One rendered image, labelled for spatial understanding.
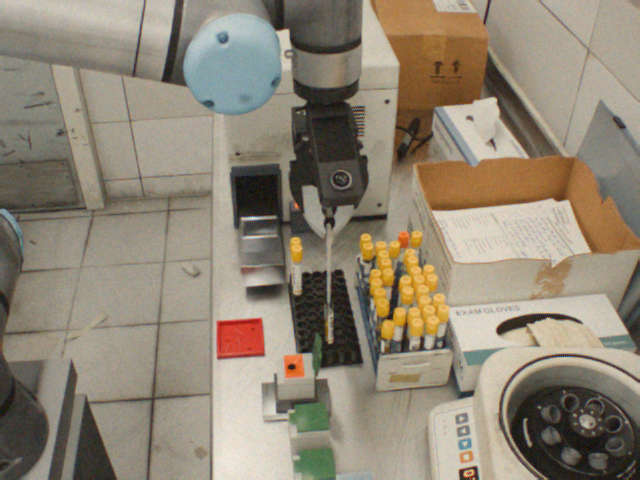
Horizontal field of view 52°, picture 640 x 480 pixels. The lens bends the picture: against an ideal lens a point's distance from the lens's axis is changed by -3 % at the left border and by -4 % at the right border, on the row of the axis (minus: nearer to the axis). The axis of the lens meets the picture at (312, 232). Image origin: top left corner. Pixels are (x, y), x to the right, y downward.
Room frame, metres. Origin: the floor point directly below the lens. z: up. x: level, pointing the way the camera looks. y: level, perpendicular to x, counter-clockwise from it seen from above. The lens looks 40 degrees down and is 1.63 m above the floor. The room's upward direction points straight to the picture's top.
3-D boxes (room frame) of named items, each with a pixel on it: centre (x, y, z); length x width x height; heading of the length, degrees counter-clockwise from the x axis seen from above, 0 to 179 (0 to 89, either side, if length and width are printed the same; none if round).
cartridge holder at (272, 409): (0.55, 0.02, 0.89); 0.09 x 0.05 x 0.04; 95
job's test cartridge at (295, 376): (0.55, 0.02, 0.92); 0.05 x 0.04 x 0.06; 95
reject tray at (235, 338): (0.66, 0.10, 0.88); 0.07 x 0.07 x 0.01; 6
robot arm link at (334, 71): (0.66, -0.01, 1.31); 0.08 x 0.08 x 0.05
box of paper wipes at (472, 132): (1.14, -0.33, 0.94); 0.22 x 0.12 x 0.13; 10
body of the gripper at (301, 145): (0.67, -0.01, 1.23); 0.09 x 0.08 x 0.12; 7
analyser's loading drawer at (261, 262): (0.86, 0.09, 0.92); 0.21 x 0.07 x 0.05; 6
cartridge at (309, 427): (0.48, 0.00, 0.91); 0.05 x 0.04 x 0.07; 96
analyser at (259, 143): (1.06, 0.01, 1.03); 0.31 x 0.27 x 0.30; 6
